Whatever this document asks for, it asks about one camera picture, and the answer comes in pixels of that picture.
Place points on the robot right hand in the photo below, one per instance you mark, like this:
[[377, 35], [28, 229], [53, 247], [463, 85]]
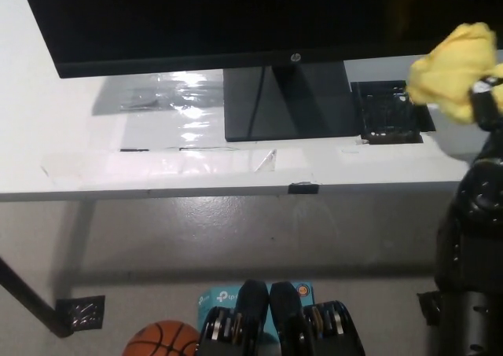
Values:
[[491, 104]]

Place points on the yellow microfiber cloth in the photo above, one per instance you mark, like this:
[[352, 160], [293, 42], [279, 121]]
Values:
[[444, 69]]

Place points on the black HP monitor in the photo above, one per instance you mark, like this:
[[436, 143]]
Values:
[[196, 18]]

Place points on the grey desk leg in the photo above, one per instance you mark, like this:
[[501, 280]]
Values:
[[80, 234]]

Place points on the short black tape piece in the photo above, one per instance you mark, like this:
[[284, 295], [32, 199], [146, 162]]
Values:
[[303, 188]]

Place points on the black floor tape patch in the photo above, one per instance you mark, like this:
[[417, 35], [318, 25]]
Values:
[[430, 307], [82, 313]]

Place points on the clear plastic sheet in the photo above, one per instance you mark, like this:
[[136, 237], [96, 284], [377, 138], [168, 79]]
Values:
[[188, 108]]

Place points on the teal TP-Link box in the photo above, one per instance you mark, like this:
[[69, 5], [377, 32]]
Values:
[[220, 297]]

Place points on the thin black tape strip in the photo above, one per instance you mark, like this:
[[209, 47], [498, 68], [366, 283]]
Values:
[[134, 150]]

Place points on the orange basketball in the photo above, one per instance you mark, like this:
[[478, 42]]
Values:
[[157, 342]]

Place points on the black metal pole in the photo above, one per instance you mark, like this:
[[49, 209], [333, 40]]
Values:
[[23, 295]]

